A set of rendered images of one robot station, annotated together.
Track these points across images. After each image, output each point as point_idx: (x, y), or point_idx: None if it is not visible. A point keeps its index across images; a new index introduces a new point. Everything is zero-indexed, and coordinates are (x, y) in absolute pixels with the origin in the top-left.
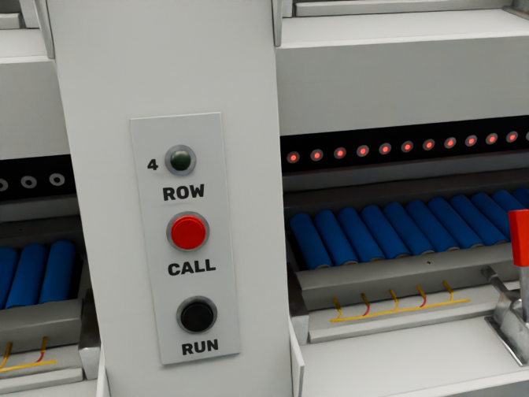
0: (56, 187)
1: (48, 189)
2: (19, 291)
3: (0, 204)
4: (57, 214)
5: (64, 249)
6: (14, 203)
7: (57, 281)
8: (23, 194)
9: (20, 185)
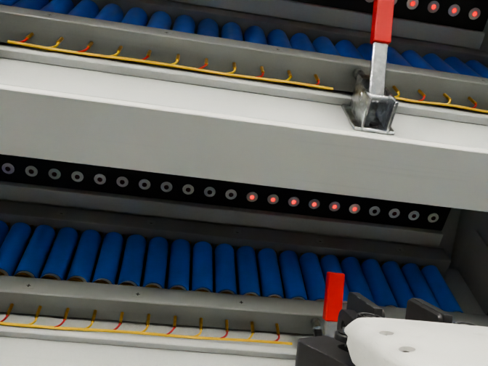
0: (428, 223)
1: (422, 223)
2: (431, 299)
3: (388, 227)
4: (420, 243)
5: (438, 272)
6: (398, 229)
7: (453, 297)
8: (403, 223)
9: (406, 216)
